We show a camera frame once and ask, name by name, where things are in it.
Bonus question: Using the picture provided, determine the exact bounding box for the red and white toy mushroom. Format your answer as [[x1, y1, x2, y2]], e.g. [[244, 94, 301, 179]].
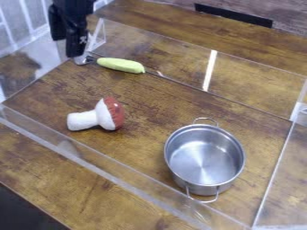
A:
[[66, 97, 124, 131]]

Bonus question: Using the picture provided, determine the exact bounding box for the clear acrylic triangular bracket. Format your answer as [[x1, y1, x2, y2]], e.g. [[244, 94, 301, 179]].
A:
[[86, 19, 106, 51]]

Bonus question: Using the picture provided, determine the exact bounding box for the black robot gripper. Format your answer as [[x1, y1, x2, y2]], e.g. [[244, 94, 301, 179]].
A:
[[48, 0, 96, 58]]

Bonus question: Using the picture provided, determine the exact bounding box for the green handled metal spoon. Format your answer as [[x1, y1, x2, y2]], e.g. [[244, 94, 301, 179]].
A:
[[73, 55, 146, 75]]

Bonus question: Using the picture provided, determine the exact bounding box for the small stainless steel pot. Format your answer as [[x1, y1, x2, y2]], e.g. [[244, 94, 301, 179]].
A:
[[164, 117, 245, 204]]

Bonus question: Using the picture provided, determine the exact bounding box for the black strip on table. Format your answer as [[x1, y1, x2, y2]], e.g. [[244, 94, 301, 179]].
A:
[[194, 3, 273, 28]]

